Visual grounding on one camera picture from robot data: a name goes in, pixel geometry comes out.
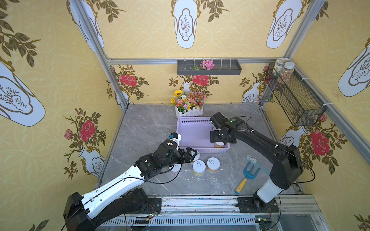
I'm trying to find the small yellow can plastic lid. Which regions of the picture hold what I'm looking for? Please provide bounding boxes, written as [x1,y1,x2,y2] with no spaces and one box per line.
[214,142,225,148]

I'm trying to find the purple plastic basket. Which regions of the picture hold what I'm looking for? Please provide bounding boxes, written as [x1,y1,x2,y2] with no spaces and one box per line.
[176,117,230,154]

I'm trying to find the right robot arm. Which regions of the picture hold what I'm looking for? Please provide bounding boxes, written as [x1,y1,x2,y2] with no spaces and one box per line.
[210,112,304,207]

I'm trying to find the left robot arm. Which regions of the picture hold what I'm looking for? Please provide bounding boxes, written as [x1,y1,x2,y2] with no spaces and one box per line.
[62,138,198,231]

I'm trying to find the yellow label tin can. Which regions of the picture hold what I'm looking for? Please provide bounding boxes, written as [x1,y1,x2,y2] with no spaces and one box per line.
[192,160,206,177]

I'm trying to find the orange label tin can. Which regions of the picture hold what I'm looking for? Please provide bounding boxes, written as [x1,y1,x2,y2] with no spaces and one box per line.
[206,157,221,173]

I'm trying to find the teal brush white bristles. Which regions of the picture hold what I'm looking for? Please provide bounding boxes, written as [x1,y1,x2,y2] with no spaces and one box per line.
[245,155,270,176]

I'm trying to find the flower pot white fence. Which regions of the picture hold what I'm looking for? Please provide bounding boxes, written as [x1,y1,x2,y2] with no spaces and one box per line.
[171,90,207,117]

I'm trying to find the pink flower on shelf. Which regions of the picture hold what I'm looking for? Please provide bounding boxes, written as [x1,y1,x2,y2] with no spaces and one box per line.
[200,60,215,70]

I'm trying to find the spice jar white lid front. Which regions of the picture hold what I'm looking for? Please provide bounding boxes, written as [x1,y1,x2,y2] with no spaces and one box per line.
[277,62,295,84]

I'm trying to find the spice jar white lid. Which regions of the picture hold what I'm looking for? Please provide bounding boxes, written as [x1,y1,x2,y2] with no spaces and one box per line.
[277,62,295,84]
[272,57,291,76]

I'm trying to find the spice jar white lid rear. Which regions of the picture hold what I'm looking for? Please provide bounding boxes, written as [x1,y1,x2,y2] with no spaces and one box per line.
[272,57,291,76]

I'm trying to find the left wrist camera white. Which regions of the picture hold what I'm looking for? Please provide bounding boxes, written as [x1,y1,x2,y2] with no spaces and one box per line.
[169,132,182,146]

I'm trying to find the blue garden fork yellow handle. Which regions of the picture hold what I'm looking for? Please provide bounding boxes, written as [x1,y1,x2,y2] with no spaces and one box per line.
[235,162,260,194]

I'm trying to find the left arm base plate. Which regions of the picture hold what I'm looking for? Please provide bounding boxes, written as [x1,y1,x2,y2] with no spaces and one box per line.
[123,197,162,214]

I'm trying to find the grey wall shelf tray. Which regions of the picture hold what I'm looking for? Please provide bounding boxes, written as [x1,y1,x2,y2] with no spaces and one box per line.
[177,58,242,76]

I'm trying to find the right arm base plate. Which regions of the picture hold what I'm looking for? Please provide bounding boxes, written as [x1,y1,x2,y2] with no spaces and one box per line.
[236,197,280,213]

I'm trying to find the black wire wall basket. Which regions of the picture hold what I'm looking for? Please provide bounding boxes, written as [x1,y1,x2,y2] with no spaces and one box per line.
[266,63,327,127]

